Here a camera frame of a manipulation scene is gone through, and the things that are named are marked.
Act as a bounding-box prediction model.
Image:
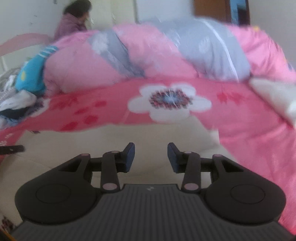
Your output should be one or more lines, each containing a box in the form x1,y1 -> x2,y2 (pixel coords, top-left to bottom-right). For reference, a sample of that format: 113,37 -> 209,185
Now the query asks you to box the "beige zip hoodie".
1,117 -> 231,225

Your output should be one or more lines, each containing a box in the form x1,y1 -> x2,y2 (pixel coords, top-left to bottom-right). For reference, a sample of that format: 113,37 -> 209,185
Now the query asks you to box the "pile of mixed clothes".
1,68 -> 46,130

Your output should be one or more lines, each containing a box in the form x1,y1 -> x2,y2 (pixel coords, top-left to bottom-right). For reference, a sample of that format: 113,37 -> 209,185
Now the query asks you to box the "blue pillow with stripes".
15,46 -> 59,96

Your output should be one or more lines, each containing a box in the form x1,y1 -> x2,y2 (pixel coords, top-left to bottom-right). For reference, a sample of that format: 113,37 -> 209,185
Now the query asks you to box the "pink white headboard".
1,33 -> 51,71

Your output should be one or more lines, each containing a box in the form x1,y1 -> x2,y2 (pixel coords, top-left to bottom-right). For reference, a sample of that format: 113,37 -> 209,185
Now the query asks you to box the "white folded garment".
248,78 -> 296,129

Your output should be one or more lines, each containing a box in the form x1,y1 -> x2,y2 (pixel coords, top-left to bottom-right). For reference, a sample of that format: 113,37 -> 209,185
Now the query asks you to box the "pink grey floral duvet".
44,18 -> 295,96

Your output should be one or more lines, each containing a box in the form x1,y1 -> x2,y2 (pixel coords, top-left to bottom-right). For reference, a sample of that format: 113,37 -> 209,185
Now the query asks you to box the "cream wardrobe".
86,0 -> 137,30

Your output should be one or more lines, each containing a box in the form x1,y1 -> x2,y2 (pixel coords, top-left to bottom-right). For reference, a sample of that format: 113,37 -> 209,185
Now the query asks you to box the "woman in purple jacket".
53,0 -> 92,41

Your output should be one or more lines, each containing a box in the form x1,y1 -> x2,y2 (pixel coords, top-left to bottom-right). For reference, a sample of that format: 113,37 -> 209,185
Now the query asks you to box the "brown wooden door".
193,0 -> 250,26

